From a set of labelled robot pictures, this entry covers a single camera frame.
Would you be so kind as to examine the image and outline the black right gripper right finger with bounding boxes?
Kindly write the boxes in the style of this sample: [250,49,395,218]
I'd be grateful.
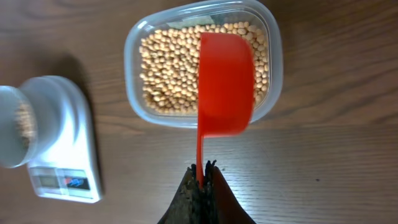
[201,160,256,224]

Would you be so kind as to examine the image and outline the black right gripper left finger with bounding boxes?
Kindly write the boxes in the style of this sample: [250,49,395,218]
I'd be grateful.
[158,164,201,224]

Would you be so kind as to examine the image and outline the white digital kitchen scale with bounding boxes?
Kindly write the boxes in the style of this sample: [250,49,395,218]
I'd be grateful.
[22,76,102,203]

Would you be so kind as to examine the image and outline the red plastic measuring scoop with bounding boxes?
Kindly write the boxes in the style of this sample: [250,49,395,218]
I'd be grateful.
[196,32,254,187]

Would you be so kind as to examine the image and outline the grey plastic bowl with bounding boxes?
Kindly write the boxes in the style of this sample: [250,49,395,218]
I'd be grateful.
[1,77,68,168]

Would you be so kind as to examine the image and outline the soybeans in bowl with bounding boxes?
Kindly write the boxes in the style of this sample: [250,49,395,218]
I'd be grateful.
[16,101,36,149]

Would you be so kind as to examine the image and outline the soybeans in container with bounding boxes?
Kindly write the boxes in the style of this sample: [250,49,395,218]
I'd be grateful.
[139,21,270,114]

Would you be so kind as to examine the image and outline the clear plastic container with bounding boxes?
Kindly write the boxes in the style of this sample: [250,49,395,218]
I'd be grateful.
[124,0,283,128]

